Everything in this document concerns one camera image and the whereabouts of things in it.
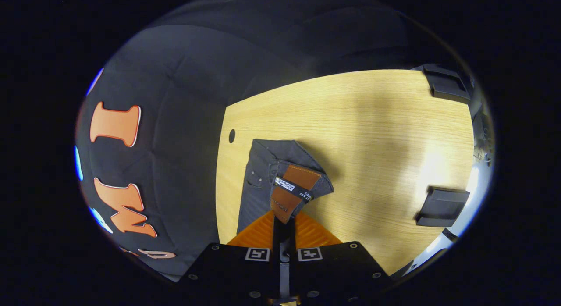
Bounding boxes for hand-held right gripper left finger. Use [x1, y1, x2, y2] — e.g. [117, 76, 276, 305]
[178, 211, 281, 304]

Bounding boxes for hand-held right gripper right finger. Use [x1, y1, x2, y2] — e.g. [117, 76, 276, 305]
[289, 212, 393, 304]

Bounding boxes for dark jeans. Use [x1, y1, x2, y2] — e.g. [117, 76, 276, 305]
[237, 139, 335, 236]

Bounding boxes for black rectangular block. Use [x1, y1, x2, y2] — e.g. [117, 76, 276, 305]
[414, 186, 470, 228]
[422, 64, 472, 105]

